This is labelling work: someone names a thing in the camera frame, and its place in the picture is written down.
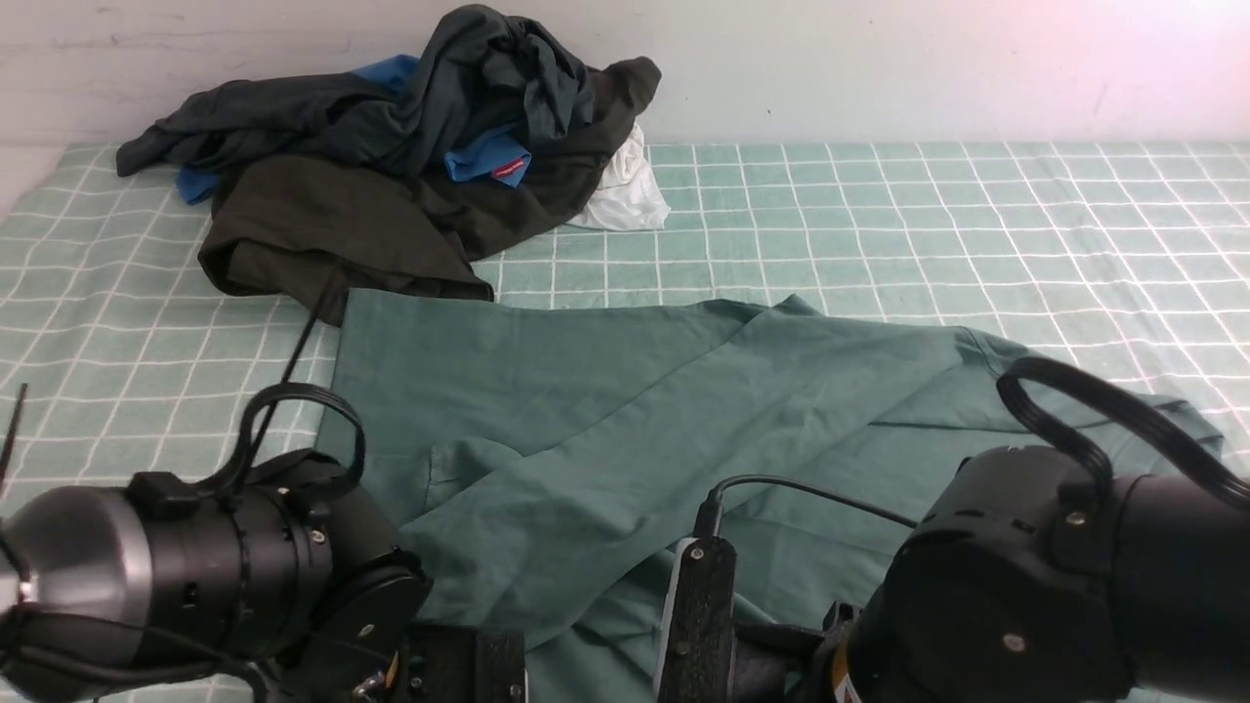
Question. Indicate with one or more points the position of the green checkered table cloth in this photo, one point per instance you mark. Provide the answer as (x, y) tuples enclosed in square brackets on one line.
[(1129, 260)]

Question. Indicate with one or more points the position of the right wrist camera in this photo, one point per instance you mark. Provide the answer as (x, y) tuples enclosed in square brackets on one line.
[(697, 641)]

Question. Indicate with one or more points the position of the green long sleeve shirt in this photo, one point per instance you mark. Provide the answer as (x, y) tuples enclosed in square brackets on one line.
[(545, 464)]

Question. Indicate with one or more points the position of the dark olive shirt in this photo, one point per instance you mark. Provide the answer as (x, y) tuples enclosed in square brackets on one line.
[(312, 230)]

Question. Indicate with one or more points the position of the white shirt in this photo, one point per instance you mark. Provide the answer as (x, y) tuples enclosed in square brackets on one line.
[(628, 197)]

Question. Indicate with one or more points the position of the dark grey shirt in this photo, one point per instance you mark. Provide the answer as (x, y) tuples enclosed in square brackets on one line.
[(480, 69)]

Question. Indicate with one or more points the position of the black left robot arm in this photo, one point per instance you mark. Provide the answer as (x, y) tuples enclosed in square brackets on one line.
[(108, 589)]

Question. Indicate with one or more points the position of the blue shirt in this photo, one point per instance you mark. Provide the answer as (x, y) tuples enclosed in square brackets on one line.
[(495, 154)]

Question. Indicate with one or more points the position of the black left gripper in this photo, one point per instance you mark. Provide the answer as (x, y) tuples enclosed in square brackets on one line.
[(451, 664)]

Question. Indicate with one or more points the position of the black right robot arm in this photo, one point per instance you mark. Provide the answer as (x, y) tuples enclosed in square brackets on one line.
[(1004, 593)]

